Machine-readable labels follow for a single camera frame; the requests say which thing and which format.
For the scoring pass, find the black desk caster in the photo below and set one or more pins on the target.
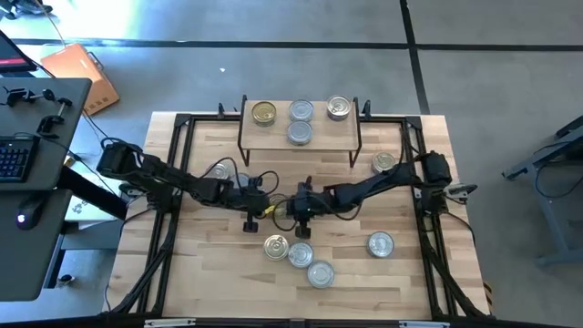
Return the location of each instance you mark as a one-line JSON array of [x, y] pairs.
[[67, 279]]

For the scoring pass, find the silver lid albacore tuna can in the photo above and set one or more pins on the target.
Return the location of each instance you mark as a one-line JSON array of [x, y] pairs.
[[300, 254], [380, 244], [320, 274]]

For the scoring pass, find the black aluminium rig frame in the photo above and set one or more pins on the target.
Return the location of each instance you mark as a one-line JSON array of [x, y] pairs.
[[209, 119]]

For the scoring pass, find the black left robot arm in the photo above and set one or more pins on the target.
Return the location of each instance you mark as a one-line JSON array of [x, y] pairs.
[[182, 178]]

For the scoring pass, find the white box with logo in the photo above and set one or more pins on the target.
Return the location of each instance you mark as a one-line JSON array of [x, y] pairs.
[[91, 223]]

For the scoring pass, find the person's shoe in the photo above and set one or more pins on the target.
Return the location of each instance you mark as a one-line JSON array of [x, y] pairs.
[[27, 8]]

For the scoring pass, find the orange cardboard box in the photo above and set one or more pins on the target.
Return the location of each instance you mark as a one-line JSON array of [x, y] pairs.
[[79, 73]]

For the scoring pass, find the black frame clamp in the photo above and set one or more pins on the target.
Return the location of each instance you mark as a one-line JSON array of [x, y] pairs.
[[365, 108], [221, 109]]

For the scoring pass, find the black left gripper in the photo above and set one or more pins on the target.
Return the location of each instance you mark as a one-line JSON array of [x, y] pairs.
[[252, 198]]

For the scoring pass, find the black office desk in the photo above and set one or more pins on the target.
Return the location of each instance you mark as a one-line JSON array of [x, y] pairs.
[[32, 273]]

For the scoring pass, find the white table edge bracket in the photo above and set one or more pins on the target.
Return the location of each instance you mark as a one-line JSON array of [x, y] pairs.
[[423, 324], [168, 323]]

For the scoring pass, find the black computer mouse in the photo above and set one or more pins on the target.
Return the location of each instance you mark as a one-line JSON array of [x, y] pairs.
[[29, 212]]

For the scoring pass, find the black computer monitor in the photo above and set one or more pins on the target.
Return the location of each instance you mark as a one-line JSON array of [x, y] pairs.
[[11, 57]]

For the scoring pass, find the black backlit keyboard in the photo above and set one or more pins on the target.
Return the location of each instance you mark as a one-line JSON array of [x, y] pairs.
[[16, 159]]

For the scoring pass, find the wooden shelf black metal legs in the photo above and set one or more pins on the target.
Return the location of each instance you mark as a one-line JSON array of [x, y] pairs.
[[319, 139]]

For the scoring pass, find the black desk clamp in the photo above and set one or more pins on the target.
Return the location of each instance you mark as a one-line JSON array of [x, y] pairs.
[[17, 96], [48, 122]]

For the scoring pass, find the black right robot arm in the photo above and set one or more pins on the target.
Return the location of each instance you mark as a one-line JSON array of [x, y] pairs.
[[378, 184]]

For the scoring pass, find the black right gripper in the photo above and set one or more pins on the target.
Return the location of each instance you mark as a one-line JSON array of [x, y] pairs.
[[314, 202]]

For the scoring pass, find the grey metal stand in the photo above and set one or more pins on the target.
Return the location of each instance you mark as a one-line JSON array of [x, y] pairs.
[[555, 228]]

